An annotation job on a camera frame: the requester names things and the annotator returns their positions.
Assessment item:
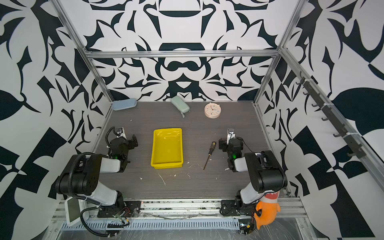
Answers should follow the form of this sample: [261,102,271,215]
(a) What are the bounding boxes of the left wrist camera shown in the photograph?
[115,127,126,139]

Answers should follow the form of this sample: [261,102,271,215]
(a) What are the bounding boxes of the black yellow screwdriver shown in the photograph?
[203,142,217,170]

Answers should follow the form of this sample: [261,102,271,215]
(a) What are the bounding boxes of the white cable duct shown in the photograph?
[105,218,241,231]

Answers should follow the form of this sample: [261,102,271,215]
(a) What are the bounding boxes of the yellow plastic bin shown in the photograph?
[151,128,184,170]

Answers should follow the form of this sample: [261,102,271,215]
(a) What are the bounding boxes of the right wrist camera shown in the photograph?
[227,128,236,144]

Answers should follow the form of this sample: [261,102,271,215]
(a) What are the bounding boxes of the orange plush toy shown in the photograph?
[254,192,281,230]

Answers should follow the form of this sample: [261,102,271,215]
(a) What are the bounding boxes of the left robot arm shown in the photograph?
[55,135,138,218]

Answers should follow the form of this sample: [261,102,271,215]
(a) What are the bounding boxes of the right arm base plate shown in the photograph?
[219,200,255,217]

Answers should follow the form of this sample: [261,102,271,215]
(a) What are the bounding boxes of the pink round clock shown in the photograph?
[204,103,222,119]

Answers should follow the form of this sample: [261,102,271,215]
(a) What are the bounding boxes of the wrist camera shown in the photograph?
[115,127,126,139]
[227,128,236,144]

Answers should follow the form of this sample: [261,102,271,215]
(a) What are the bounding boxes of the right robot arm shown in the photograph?
[219,137,288,216]

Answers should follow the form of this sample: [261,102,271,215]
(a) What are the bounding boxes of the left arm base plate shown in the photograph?
[97,201,142,218]

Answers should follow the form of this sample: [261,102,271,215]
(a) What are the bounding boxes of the black wall hook rack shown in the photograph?
[297,71,367,159]

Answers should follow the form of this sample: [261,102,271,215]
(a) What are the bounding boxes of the green glasses case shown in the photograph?
[171,96,190,118]

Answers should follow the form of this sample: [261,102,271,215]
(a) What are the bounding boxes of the white control box screen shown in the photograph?
[65,197,87,227]

